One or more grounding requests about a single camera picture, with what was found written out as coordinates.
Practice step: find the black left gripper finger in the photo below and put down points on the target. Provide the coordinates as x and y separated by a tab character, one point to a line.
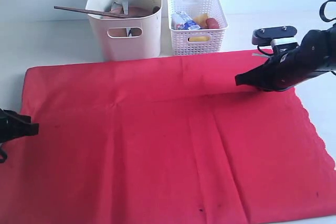
14	125

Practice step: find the stainless steel cup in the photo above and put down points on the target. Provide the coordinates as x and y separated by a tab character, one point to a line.
115	5

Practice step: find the white perforated plastic basket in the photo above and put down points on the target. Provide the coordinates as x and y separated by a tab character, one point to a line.
179	38

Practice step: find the wooden spoon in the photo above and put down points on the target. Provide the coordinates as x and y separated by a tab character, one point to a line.
155	9

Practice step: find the red table cloth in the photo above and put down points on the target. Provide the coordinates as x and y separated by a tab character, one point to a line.
164	140

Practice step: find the blue white milk carton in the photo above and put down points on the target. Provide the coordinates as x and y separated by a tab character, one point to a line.
182	21

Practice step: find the cream plastic bin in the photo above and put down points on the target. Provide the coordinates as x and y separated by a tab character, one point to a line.
148	45

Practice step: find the red sausage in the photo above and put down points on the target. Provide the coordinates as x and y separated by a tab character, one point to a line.
212	23

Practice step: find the yellow orange fruit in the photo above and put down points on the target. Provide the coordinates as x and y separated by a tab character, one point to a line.
199	39

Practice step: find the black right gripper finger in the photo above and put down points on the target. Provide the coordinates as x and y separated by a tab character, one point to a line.
261	77

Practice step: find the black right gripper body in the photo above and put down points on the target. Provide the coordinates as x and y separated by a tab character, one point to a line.
292	67

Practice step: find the dark wooden chopstick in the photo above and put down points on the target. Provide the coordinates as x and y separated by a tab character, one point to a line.
108	14
77	10

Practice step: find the brown wooden plate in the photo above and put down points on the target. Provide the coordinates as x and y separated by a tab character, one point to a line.
136	32

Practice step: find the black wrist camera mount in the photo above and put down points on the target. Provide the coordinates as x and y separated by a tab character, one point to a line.
262	37

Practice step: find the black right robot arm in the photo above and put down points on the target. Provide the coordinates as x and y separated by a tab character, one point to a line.
323	39

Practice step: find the yellow cheese wedge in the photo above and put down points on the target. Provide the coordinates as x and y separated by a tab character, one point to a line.
201	20

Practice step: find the silver table knife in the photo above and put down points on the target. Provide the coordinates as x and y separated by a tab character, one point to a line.
125	6

